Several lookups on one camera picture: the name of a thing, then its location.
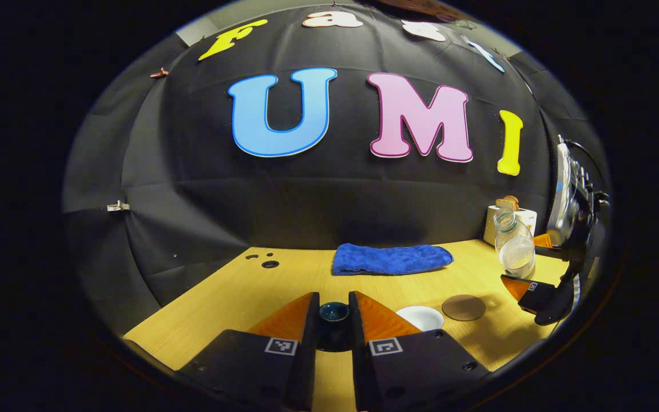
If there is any white toaster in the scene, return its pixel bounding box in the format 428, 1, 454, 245
483, 206, 538, 247

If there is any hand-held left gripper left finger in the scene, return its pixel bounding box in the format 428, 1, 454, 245
175, 292, 320, 412

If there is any black backdrop cloth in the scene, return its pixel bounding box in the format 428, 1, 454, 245
62, 3, 613, 338

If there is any dark teal teacup lid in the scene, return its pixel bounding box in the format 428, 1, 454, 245
315, 302, 354, 352

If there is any white teacup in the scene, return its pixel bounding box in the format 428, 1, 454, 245
396, 306, 445, 332

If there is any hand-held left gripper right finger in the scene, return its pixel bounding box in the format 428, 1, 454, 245
348, 291, 490, 412

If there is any blue towel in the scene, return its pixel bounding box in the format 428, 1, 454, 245
332, 243, 454, 276

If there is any clear plastic water bottle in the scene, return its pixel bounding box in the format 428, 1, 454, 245
494, 209, 536, 280

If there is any round brown coaster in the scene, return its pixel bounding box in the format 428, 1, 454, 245
442, 294, 487, 322

